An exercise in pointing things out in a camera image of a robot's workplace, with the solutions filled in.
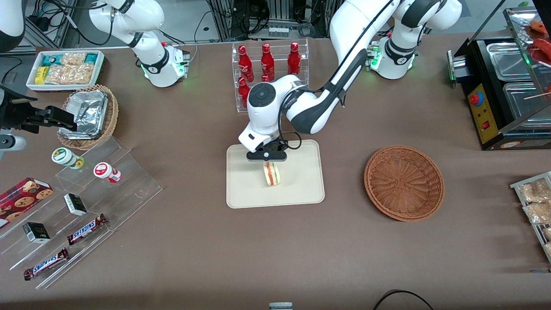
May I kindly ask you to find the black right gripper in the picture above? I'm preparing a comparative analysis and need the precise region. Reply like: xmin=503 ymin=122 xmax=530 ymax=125
xmin=0 ymin=85 xmax=78 ymax=133

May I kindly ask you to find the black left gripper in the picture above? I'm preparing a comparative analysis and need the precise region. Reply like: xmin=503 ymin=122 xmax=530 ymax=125
xmin=246 ymin=141 xmax=288 ymax=174

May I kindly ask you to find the triangular sandwich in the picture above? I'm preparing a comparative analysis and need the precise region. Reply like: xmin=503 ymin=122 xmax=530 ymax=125
xmin=263 ymin=161 xmax=282 ymax=187

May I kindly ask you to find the beige plastic tray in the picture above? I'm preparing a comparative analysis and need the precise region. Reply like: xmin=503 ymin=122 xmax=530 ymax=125
xmin=226 ymin=139 xmax=325 ymax=209

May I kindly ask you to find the light wicker basket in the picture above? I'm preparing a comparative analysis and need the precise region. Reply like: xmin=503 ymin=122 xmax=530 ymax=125
xmin=57 ymin=84 xmax=119 ymax=151

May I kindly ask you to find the brown wicker basket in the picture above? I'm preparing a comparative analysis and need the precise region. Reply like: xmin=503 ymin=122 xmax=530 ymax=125
xmin=363 ymin=146 xmax=445 ymax=223

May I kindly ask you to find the tray of packaged pastries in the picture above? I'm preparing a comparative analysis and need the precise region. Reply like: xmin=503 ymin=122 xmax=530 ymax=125
xmin=510 ymin=171 xmax=551 ymax=264

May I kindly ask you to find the green lid yogurt cup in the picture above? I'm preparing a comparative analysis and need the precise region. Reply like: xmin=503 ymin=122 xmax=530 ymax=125
xmin=51 ymin=147 xmax=85 ymax=170

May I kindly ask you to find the silver foil container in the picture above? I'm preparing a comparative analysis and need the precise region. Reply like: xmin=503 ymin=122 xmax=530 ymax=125
xmin=59 ymin=102 xmax=106 ymax=140
xmin=68 ymin=90 xmax=108 ymax=113

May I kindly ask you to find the white rectangular snack bin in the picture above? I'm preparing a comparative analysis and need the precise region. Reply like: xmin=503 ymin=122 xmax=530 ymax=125
xmin=26 ymin=50 xmax=105 ymax=92

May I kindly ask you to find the large clear cracker bag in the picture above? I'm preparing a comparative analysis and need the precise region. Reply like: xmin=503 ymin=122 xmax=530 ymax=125
xmin=45 ymin=63 xmax=94 ymax=85

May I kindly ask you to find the small clear cracker bag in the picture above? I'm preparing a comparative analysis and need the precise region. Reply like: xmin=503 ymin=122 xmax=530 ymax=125
xmin=60 ymin=52 xmax=87 ymax=66

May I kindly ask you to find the red lid yogurt cup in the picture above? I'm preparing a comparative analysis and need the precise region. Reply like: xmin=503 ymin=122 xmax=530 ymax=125
xmin=93 ymin=162 xmax=122 ymax=184

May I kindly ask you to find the red cookie box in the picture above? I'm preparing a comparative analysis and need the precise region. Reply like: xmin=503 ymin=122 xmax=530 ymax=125
xmin=0 ymin=177 xmax=54 ymax=229

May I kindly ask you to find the small black carton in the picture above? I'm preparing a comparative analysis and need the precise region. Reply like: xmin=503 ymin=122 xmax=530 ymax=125
xmin=22 ymin=222 xmax=51 ymax=244
xmin=64 ymin=193 xmax=88 ymax=217

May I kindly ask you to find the clear acrylic step shelf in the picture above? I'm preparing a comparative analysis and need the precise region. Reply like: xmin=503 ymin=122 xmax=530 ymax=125
xmin=0 ymin=136 xmax=163 ymax=290

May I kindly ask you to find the clear acrylic bottle rack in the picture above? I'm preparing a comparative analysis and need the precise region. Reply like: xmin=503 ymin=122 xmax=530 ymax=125
xmin=231 ymin=38 xmax=310 ymax=113

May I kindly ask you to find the brown Snickers bar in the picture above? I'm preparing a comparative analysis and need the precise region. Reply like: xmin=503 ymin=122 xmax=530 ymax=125
xmin=67 ymin=214 xmax=108 ymax=246
xmin=24 ymin=248 xmax=70 ymax=281

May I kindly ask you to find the black food warmer machine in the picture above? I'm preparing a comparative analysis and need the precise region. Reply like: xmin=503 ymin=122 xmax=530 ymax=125
xmin=446 ymin=6 xmax=551 ymax=152

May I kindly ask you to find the steel warmer pan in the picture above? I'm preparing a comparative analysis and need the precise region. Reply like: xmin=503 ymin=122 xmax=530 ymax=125
xmin=486 ymin=41 xmax=533 ymax=82
xmin=502 ymin=81 xmax=551 ymax=130

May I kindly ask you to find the red sausage on rack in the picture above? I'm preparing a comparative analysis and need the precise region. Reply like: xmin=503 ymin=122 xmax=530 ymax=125
xmin=529 ymin=20 xmax=551 ymax=66

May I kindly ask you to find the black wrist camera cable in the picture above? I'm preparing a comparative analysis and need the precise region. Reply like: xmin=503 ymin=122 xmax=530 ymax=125
xmin=278 ymin=91 xmax=303 ymax=150

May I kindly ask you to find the black table edge cable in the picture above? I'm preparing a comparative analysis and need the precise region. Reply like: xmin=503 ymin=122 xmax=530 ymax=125
xmin=372 ymin=289 xmax=435 ymax=310

